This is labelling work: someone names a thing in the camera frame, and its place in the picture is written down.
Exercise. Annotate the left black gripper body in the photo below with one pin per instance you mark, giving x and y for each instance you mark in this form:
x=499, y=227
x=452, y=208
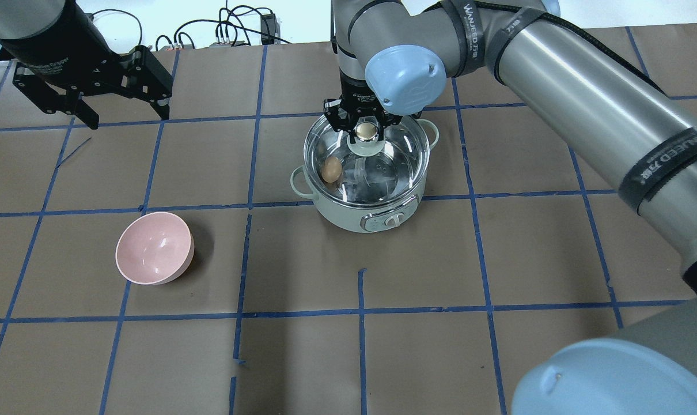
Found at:
x=66, y=55

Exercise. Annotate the mint green electric pot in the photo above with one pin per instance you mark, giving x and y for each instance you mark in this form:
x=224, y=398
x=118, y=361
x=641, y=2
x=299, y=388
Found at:
x=372, y=220

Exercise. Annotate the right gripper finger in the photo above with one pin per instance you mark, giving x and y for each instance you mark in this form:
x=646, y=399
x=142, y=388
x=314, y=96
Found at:
x=340, y=114
x=394, y=122

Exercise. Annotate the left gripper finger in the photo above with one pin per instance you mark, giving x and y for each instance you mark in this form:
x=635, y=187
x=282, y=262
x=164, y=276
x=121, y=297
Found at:
x=146, y=79
x=48, y=100

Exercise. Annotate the glass pot lid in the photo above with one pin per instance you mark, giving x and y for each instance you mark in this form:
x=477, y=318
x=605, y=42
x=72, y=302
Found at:
x=377, y=171

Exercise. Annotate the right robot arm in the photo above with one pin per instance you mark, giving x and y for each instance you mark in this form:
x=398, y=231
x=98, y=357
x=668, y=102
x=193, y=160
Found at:
x=620, y=122

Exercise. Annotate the pink bowl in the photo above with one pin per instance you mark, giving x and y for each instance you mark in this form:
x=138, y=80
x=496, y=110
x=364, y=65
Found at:
x=155, y=249

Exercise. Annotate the brown egg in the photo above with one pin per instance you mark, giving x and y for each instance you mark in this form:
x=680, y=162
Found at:
x=331, y=169

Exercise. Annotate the black power adapter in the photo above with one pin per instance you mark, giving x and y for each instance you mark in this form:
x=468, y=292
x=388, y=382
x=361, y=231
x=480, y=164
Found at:
x=269, y=29

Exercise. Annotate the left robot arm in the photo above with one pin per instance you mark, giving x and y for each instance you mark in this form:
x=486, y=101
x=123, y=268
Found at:
x=62, y=58

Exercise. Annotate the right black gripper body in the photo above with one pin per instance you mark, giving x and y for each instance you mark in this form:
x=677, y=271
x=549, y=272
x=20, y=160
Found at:
x=357, y=95

